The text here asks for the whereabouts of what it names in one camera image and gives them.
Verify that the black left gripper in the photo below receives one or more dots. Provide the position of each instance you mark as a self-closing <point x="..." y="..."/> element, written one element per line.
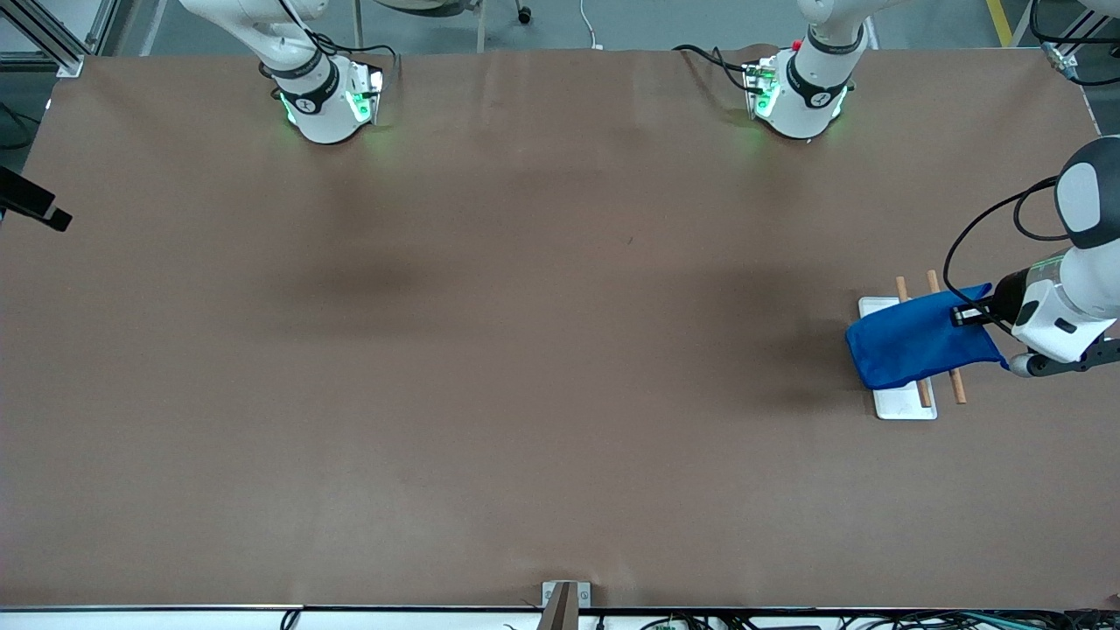
<point x="1004" y="302"/>

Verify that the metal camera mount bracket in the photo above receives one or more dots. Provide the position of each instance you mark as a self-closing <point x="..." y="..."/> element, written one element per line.
<point x="560" y="604"/>

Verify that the brown table cover sheet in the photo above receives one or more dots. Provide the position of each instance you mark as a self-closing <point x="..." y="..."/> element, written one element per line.
<point x="560" y="437"/>

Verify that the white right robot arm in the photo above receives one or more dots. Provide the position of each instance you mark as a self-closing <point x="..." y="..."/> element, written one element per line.
<point x="324" y="114"/>

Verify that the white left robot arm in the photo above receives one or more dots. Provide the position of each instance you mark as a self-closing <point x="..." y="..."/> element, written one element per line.
<point x="1081" y="289"/>

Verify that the white rack with wooden bars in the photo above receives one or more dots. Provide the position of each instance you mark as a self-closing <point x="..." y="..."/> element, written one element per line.
<point x="906" y="404"/>

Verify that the office chair base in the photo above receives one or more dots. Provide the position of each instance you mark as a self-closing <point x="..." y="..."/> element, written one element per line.
<point x="481" y="26"/>

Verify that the blue microfibre towel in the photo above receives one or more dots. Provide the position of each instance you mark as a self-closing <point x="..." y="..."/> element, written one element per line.
<point x="914" y="341"/>

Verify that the aluminium frame profile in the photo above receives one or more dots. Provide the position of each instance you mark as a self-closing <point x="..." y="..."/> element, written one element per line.
<point x="1063" y="57"/>
<point x="52" y="44"/>

